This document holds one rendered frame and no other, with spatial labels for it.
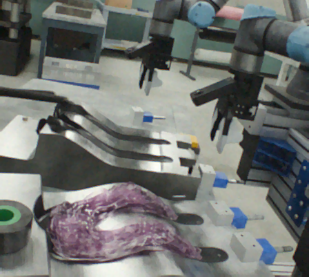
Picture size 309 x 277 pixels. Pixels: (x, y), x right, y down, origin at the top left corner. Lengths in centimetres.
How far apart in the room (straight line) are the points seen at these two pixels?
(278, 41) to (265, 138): 45
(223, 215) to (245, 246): 10
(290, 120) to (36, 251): 92
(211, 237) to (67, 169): 35
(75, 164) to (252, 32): 50
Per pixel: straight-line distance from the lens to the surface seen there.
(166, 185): 89
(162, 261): 60
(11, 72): 477
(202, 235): 76
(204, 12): 116
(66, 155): 87
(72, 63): 436
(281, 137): 128
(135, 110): 136
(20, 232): 55
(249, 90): 96
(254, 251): 72
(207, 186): 102
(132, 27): 733
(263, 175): 132
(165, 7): 129
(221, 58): 662
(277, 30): 88
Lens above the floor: 127
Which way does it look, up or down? 19 degrees down
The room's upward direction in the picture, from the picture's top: 12 degrees clockwise
